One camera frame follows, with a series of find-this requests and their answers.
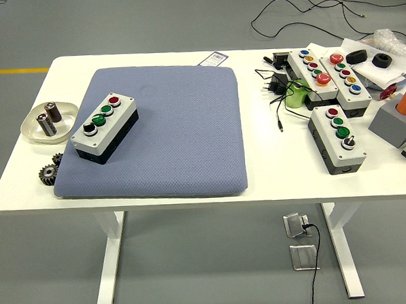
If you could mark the grey four-button control box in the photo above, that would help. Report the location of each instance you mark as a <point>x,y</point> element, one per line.
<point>117,117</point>

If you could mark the four-button box with selector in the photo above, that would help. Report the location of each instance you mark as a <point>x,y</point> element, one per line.
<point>324,132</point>

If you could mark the five-button box with blue end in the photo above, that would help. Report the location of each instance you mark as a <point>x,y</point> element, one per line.
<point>304,70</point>

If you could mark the five-button box beside papers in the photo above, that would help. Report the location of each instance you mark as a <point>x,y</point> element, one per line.
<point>360,99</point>

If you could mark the blue-grey padded mat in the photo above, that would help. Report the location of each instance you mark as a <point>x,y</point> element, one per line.
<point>181,136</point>

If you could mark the purple barcode label tag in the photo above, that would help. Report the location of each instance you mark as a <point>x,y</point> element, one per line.
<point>215,58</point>

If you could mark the black power adapter plug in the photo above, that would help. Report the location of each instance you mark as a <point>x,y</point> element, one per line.
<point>279,81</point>

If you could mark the light green tape roll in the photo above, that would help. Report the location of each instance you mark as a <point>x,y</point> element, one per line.
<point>294,99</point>

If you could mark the open silver floor socket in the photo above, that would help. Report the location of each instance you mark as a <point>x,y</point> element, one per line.
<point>293,225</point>

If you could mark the small black charger block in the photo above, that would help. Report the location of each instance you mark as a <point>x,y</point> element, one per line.
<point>281,61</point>

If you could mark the white table leg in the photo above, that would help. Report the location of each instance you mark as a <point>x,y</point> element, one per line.
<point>346,253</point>
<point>108,259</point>

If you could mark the silver floor plate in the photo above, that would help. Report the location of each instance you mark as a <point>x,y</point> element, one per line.
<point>304,257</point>

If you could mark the brown cylindrical capacitor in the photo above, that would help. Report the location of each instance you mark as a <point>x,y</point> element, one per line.
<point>54,113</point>

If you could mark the large dark metal gear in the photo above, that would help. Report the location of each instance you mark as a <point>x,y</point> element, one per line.
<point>47,179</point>

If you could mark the grey-brown cylindrical capacitor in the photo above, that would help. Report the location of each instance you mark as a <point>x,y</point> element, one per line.
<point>46,125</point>

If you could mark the white shallow dish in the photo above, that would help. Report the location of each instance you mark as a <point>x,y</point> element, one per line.
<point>31,130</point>

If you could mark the grey block holder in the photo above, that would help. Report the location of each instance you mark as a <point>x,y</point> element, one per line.
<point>389,125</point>

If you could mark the white paper sheets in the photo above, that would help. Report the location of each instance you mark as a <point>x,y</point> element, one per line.
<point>376,73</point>

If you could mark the small red knob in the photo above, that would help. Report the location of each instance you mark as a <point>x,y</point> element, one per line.
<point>388,92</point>

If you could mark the clear bubble wrap bag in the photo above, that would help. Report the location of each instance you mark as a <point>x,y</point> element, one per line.
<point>388,40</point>

